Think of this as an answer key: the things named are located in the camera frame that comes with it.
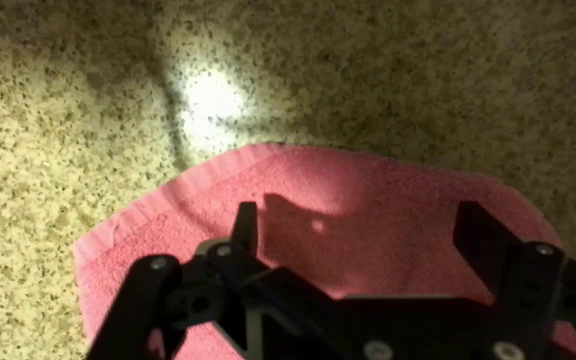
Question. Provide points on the pink cloth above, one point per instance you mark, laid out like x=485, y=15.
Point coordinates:
x=368, y=212

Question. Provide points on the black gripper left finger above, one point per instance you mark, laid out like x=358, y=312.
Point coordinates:
x=149, y=300

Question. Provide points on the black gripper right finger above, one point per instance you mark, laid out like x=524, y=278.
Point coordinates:
x=521, y=280

